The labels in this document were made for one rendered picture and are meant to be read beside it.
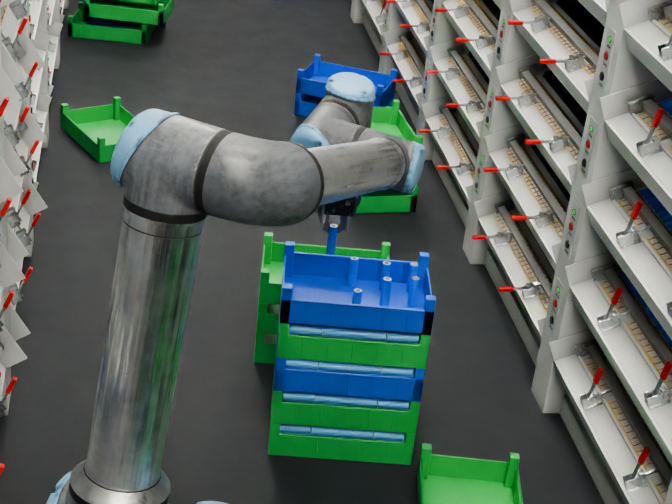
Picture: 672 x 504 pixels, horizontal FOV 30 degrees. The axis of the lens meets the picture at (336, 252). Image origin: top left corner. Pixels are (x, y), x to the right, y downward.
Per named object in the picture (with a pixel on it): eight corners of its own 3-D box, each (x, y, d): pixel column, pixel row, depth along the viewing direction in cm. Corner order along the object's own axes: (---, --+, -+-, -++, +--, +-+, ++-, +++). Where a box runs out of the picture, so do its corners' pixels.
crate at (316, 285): (279, 323, 246) (282, 288, 242) (282, 273, 264) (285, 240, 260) (430, 335, 247) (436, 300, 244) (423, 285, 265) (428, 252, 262)
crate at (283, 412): (270, 423, 257) (273, 391, 253) (274, 369, 275) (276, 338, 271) (415, 434, 259) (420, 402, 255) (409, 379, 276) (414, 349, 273)
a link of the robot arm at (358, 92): (316, 86, 225) (339, 60, 232) (310, 141, 234) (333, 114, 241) (363, 103, 223) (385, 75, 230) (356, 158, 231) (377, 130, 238)
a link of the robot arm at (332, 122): (344, 146, 214) (372, 109, 223) (283, 128, 218) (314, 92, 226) (341, 189, 220) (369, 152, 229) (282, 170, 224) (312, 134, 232)
